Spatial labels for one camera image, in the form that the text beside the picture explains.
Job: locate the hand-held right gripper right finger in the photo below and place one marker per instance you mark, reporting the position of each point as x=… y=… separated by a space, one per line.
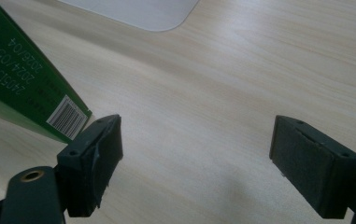
x=312 y=168

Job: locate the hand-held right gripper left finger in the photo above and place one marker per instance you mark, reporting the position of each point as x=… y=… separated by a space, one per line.
x=88 y=168

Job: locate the white flat mat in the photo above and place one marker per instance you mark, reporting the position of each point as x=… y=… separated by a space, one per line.
x=141 y=12

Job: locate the green carton box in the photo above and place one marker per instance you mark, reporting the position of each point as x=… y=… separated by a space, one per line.
x=20 y=74

